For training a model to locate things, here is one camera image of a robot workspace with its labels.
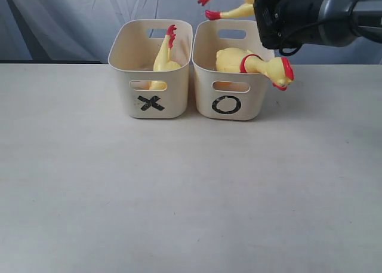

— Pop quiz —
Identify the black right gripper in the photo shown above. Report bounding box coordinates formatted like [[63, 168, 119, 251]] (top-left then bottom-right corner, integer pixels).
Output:
[[277, 0, 322, 46]]

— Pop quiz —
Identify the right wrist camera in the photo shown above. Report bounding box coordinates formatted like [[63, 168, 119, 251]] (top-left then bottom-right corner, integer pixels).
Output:
[[253, 0, 280, 50]]

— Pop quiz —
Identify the broken yellow rubber chicken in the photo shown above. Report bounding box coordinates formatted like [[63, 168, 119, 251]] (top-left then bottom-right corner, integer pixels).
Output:
[[148, 24, 181, 90]]

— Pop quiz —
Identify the cream bin marked O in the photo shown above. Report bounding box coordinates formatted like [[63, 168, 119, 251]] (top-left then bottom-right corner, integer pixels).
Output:
[[192, 19, 275, 121]]

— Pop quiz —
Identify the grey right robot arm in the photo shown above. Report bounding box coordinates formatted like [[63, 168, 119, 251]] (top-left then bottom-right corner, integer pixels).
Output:
[[275, 0, 381, 49]]

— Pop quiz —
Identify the cream bin marked X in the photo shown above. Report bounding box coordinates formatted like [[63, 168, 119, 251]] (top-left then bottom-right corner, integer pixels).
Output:
[[108, 19, 193, 119]]

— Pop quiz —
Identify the blue backdrop curtain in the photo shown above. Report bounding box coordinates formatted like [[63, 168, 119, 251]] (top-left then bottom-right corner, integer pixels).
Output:
[[0, 0, 382, 66]]

